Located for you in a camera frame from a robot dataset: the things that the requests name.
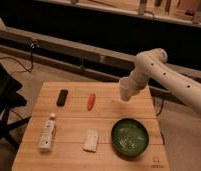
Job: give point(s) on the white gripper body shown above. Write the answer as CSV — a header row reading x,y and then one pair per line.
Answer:
x,y
135,87

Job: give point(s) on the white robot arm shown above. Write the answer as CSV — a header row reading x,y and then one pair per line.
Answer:
x,y
151,64

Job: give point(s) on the green ceramic bowl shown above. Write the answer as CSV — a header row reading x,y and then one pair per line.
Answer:
x,y
129,137

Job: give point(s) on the orange carrot toy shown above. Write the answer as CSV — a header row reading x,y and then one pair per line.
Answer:
x,y
91,101

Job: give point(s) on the white sponge block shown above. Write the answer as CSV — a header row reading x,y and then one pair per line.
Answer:
x,y
91,140

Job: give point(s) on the black rectangular block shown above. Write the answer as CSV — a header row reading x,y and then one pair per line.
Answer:
x,y
62,97

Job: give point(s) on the white bottle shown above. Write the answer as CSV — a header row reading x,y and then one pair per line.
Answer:
x,y
46,138

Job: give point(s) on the black office chair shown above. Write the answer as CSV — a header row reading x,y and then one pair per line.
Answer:
x,y
9,98

